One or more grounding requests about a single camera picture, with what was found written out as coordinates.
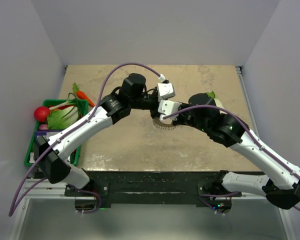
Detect metal disc with keyrings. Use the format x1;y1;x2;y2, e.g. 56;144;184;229
152;117;181;131

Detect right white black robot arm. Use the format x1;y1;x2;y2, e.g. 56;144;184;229
170;93;300;210

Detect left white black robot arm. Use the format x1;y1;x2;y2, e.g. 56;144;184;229
33;73;159;196

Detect white toy vegetable green leaves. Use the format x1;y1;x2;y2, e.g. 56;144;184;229
206;91;225;109

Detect orange toy carrot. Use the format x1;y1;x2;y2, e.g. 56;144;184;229
72;82;95;107

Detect toy bok choy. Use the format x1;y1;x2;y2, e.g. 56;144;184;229
47;93;85;130

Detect purple box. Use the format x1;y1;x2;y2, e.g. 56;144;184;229
33;130;61;140

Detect pink toy onion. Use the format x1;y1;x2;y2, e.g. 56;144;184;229
38;124;49;131

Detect red toy radish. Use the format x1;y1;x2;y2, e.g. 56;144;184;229
33;106;51;123

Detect green plastic crate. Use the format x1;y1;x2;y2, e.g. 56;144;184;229
24;99;89;167

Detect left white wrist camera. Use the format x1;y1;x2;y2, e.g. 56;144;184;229
157;83;176;101

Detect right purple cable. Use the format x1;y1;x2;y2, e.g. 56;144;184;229
163;104;300;216

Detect purple cable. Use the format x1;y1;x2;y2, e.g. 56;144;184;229
8;62;168;217
163;104;300;216

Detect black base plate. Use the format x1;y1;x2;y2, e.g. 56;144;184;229
64;170;242;214

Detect aluminium rail frame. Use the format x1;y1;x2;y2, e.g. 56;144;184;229
8;178;95;240

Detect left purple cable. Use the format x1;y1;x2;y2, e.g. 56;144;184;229
8;62;168;217

